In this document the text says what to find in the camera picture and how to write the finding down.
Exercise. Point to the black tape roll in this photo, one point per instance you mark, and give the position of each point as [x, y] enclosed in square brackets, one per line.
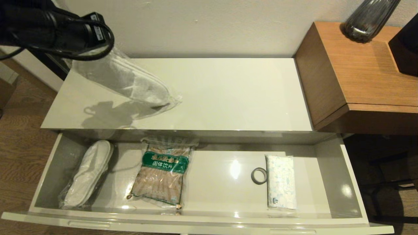
[252, 176]

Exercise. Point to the white tissue pack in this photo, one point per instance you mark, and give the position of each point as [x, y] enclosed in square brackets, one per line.
[281, 184]

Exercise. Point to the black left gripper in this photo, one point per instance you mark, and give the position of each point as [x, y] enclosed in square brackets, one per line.
[81, 32]

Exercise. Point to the brown wooden side cabinet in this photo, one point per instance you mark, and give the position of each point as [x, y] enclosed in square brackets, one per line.
[359, 71]

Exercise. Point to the grey ribbed glass vase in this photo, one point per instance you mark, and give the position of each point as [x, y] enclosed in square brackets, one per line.
[369, 19]

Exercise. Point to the dark door panel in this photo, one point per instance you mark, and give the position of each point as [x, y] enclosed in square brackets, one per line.
[52, 62]

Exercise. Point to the drink sachet bag green label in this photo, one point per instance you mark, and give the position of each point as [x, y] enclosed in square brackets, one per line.
[160, 179]

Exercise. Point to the black box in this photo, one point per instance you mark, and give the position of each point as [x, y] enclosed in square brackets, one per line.
[408, 49]

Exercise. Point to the white glossy drawer cabinet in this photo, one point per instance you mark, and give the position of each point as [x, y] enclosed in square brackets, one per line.
[245, 91]

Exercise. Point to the white slippers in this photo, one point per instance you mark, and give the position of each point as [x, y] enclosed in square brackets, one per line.
[130, 81]
[86, 176]

